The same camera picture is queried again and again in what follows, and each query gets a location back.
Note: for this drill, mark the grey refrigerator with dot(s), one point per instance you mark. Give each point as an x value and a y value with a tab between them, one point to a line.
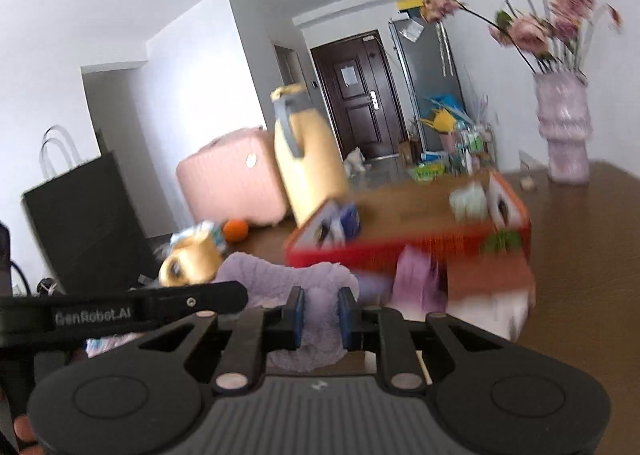
430	85

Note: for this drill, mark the purple textured vase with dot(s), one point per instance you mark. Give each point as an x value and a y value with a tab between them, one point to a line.
562	135

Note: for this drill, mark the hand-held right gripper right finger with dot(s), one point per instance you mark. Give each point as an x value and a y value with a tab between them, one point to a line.
346	320

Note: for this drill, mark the person's left hand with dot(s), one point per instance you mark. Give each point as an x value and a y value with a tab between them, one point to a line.
25	431

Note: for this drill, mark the dried pink flowers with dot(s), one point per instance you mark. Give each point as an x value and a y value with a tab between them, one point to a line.
527	30

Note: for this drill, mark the yellow thermos jug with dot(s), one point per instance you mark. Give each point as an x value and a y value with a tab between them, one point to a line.
310	160

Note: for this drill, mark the blue yellow paper decorations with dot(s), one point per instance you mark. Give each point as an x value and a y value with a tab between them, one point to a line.
442	120

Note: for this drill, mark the small blue white box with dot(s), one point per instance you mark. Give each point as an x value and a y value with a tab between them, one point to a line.
350	222

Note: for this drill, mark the yellow ceramic mug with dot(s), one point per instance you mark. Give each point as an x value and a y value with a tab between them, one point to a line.
197	255

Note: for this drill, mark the red cardboard box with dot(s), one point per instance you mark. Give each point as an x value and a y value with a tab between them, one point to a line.
380	250

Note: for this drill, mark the lavender fluffy cloth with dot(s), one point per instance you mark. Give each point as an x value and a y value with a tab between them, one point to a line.
280	280

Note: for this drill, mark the white wedge sponge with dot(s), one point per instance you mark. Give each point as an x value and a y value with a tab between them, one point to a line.
495	317

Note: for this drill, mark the orange fruit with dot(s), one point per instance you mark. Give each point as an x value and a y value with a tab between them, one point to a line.
236	230

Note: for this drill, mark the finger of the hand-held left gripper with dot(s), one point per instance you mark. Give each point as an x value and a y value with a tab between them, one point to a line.
210	296

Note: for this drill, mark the purple satin scrunchie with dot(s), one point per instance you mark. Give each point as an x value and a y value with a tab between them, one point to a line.
415	280

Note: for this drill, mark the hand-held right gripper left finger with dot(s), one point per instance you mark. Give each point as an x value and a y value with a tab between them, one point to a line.
296	320

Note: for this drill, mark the pink suitcase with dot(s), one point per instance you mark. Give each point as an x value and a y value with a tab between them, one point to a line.
230	185

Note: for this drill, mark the black paper bag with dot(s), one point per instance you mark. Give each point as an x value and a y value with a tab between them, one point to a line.
85	215

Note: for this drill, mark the dark brown door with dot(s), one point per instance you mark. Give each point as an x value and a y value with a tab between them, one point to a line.
355	125

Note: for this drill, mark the small beige block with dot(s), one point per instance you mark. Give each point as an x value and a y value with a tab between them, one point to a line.
527	183

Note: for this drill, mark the pale green cloth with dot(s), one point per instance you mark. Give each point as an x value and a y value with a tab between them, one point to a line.
467	202

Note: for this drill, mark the white paper note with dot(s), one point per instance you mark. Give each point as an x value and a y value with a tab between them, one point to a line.
412	29

